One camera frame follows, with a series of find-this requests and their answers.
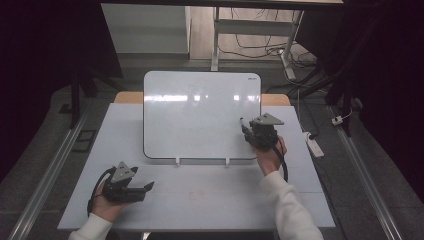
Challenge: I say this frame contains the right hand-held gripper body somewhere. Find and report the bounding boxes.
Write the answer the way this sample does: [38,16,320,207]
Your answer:
[248,112,285,150]

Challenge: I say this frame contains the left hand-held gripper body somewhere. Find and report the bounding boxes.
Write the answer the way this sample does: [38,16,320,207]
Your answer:
[100,161,147,204]

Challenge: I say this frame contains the white whiteboard with black rim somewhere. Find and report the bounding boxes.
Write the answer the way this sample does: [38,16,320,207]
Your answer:
[142,70,262,161]

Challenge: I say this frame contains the person's left hand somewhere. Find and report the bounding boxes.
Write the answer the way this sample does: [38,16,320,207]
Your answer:
[90,189,132,224]

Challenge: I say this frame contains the person's right hand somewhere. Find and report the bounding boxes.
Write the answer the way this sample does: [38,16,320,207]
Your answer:
[252,134,288,177]

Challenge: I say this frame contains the white table cover sheet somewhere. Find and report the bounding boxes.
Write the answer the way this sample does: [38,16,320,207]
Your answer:
[57,102,336,232]

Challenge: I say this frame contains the black floor socket hatch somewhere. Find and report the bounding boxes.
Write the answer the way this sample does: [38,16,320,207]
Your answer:
[71,129,98,154]

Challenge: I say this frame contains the wooden table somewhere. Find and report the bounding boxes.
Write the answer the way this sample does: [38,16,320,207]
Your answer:
[113,91,292,107]

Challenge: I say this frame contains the black metal stand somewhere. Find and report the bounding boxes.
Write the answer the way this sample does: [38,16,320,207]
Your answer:
[287,66,359,138]
[59,68,125,130]

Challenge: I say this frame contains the dark curtain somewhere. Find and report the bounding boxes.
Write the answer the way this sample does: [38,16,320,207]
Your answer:
[295,0,424,194]
[0,0,124,183]

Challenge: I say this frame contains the white cabinet panel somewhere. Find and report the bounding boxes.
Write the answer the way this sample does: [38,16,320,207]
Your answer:
[100,3,192,55]

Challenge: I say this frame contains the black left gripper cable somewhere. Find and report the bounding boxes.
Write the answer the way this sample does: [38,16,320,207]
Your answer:
[86,166,115,216]

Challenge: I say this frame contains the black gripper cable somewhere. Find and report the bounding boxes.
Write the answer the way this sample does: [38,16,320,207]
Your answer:
[86,166,115,216]
[272,145,290,183]

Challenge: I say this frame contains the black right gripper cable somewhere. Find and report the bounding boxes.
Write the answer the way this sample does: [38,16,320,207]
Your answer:
[272,145,290,183]

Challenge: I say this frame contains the aluminium floor rail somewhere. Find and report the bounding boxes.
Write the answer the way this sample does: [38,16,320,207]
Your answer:
[327,105,404,240]
[7,99,93,240]

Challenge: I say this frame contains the black floor cables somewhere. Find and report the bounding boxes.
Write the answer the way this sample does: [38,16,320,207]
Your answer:
[217,7,318,69]

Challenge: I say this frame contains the white metal desk frame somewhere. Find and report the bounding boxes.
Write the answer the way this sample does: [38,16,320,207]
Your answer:
[210,6,305,81]

